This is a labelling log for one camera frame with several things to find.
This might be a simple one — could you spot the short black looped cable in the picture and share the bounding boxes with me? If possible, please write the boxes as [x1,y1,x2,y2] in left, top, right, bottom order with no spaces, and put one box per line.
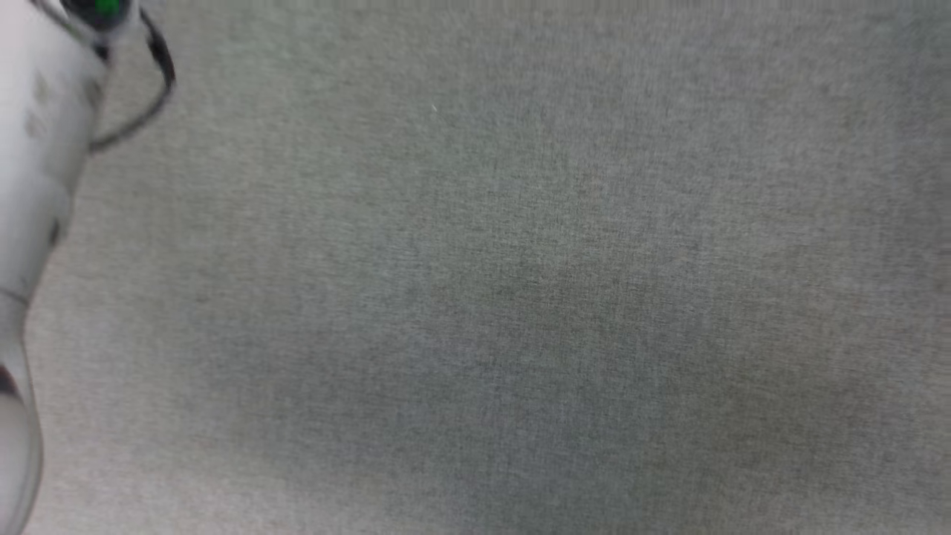
[89,7,178,154]

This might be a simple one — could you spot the grey fabric sofa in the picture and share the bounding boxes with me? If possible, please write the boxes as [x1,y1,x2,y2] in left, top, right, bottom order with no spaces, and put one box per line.
[22,0,951,535]

